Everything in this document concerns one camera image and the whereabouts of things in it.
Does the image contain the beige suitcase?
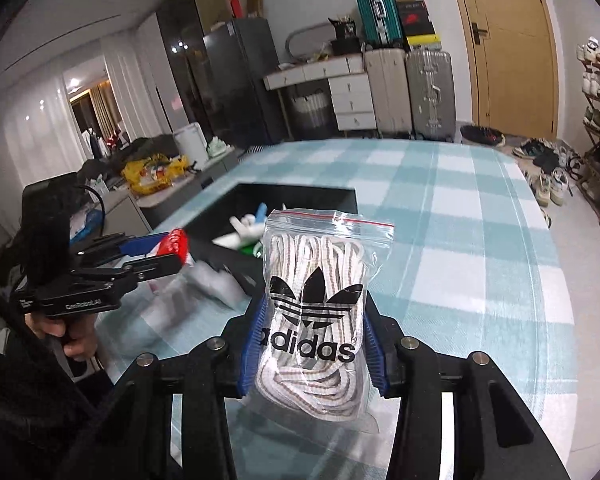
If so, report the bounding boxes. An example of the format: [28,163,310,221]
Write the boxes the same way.
[363,48,412,139]

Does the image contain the red snack packet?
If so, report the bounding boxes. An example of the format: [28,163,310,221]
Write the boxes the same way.
[147,228,249,311]

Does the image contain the black and red shoe box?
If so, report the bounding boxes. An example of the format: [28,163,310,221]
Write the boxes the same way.
[397,0,434,37]

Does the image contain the grey laundry basket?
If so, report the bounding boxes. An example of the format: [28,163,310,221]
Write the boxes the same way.
[288,88,329,129]

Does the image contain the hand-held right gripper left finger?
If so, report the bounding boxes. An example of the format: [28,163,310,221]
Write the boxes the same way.
[75,292,272,480]

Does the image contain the light green shoe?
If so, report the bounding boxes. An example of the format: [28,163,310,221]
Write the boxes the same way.
[207,136,236,159]

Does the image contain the white and blue plush toy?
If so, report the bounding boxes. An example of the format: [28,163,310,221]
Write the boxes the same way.
[212,202,269,252]

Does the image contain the grey refrigerator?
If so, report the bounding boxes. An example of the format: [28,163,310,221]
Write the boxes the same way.
[202,17,289,149]

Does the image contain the person's left hand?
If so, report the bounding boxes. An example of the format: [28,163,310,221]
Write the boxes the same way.
[24,309,99,361]

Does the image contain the clear bag of shoelaces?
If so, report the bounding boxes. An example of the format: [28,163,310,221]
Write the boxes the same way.
[251,208,396,434]

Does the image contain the yellow plastic bag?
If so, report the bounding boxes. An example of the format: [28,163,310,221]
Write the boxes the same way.
[121,154,191,196]

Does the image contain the black cardboard box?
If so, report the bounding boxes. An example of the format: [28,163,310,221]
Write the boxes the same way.
[186,183,359,307]

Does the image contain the person's left forearm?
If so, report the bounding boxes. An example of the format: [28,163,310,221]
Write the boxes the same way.
[0,280,131,480]

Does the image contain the grey low cabinet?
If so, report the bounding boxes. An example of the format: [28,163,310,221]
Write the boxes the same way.
[101,147,244,232]

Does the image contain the wooden door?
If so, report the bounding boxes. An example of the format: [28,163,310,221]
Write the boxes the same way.
[445,0,569,142]

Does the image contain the white dresser with drawers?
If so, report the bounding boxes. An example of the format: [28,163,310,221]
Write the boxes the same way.
[263,55,369,132]

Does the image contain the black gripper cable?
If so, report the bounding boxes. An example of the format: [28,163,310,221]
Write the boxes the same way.
[79,184,107,238]

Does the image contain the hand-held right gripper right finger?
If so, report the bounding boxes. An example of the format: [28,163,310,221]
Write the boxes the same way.
[364,299,572,480]

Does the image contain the white bin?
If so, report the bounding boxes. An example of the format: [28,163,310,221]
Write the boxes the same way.
[172,122,211,171]

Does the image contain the large black bag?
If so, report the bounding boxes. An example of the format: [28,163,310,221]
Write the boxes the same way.
[330,37,362,56]

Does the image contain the pile of loose shoes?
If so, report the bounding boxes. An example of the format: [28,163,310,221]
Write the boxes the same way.
[511,137,583,207]

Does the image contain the yellow and black shoe box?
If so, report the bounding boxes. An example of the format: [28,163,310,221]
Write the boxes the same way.
[405,34,442,51]

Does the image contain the teal checked tablecloth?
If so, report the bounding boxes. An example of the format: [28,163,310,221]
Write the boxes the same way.
[95,137,595,480]

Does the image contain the dark glass cabinet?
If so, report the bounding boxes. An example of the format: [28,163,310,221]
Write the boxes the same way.
[156,0,222,137]

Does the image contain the teal suitcase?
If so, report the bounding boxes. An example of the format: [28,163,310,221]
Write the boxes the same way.
[352,0,399,52]

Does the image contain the white curtains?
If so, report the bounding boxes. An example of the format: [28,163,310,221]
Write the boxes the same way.
[2,35,173,177]

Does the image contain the oval mirror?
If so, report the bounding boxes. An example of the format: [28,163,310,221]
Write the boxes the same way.
[284,22,337,64]

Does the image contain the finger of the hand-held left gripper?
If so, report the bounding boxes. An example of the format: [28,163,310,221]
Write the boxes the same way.
[72,231,181,264]
[71,252,187,282]

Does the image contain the silver suitcase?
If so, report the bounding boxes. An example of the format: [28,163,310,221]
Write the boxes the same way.
[405,50,456,142]

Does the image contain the small black printed bag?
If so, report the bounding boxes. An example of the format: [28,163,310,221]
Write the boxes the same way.
[328,16,359,41]

